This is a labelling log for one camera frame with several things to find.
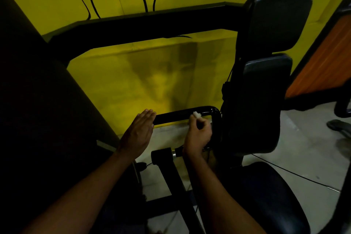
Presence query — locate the black round seat pad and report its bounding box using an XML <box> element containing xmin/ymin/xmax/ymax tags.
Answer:
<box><xmin>227</xmin><ymin>162</ymin><xmax>311</xmax><ymax>234</ymax></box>

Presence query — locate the black machine base frame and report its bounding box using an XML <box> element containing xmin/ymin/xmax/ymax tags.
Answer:
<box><xmin>137</xmin><ymin>147</ymin><xmax>351</xmax><ymax>234</ymax></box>

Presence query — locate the black back pad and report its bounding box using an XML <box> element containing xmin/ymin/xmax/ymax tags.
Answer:
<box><xmin>220</xmin><ymin>53</ymin><xmax>293</xmax><ymax>158</ymax></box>

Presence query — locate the person's right forearm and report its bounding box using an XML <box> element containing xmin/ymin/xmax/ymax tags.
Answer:
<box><xmin>183</xmin><ymin>154</ymin><xmax>267</xmax><ymax>234</ymax></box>

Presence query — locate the person's left forearm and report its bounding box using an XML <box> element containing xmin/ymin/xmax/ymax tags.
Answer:
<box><xmin>22</xmin><ymin>150</ymin><xmax>135</xmax><ymax>234</ymax></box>

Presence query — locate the grey leg machine frame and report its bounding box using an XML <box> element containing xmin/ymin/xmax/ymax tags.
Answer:
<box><xmin>326</xmin><ymin>97</ymin><xmax>351</xmax><ymax>138</ymax></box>

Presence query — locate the person's left hand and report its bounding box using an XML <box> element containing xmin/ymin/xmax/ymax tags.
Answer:
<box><xmin>117</xmin><ymin>109</ymin><xmax>157</xmax><ymax>160</ymax></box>

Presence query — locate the black head pad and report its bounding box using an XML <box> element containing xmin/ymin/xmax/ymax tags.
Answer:
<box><xmin>235</xmin><ymin>0</ymin><xmax>313</xmax><ymax>56</ymax></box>

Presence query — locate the person's right hand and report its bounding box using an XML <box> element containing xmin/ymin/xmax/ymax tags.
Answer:
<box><xmin>182</xmin><ymin>113</ymin><xmax>213</xmax><ymax>159</ymax></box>

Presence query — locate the dark weight stack housing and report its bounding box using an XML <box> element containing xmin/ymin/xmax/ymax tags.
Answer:
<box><xmin>0</xmin><ymin>0</ymin><xmax>146</xmax><ymax>234</ymax></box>

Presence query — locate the orange black edged panel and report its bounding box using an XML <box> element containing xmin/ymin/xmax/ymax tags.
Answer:
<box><xmin>284</xmin><ymin>0</ymin><xmax>351</xmax><ymax>110</ymax></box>

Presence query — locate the black U-shaped handle chrome end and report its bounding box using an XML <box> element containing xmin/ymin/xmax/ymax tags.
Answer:
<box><xmin>152</xmin><ymin>106</ymin><xmax>222</xmax><ymax>158</ymax></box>

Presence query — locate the thin black floor cable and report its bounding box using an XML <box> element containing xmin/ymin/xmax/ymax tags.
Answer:
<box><xmin>252</xmin><ymin>154</ymin><xmax>342</xmax><ymax>193</ymax></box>

